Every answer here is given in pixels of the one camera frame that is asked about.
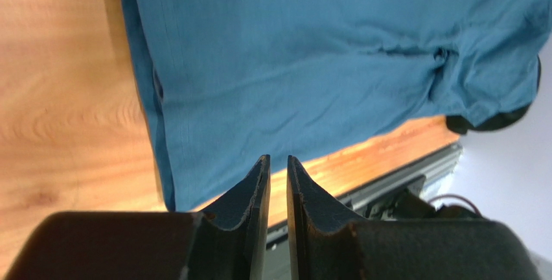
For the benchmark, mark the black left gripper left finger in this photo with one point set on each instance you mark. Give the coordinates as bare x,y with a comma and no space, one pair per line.
224,240

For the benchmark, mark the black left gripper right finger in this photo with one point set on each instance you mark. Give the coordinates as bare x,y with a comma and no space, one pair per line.
330,241

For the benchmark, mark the blue t shirt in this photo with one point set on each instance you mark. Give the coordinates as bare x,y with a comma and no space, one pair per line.
223,82

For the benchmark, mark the black baseball cap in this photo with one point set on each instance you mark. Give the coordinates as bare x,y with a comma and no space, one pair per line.
496,115

